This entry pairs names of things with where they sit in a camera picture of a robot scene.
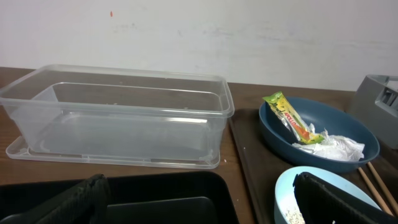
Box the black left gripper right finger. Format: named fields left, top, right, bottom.
left=293, top=172, right=397, bottom=224

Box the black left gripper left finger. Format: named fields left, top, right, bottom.
left=1, top=174, right=111, bottom=224

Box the pile of cooked rice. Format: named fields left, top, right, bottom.
left=285, top=209, right=305, bottom=224

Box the light blue bowl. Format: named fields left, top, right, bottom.
left=274, top=166, right=381, bottom=224

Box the white tissue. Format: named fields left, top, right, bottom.
left=292, top=129, right=365, bottom=162

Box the dark blue plate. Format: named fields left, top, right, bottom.
left=259, top=96, right=380, bottom=173

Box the green yellow snack wrapper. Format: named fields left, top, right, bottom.
left=262, top=91, right=324, bottom=145

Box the clear plastic waste bin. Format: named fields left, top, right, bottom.
left=1, top=65, right=234, bottom=169

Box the grey dishwasher rack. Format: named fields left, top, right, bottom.
left=348, top=75, right=397, bottom=149

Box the wooden chopstick left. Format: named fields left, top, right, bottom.
left=358, top=168, right=393, bottom=216

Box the wooden chopstick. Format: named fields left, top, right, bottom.
left=358, top=168, right=393, bottom=216
left=367, top=162, right=397, bottom=217

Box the wooden chopstick right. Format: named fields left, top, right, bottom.
left=367, top=162, right=397, bottom=217

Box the black plastic tray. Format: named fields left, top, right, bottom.
left=1, top=171, right=238, bottom=223

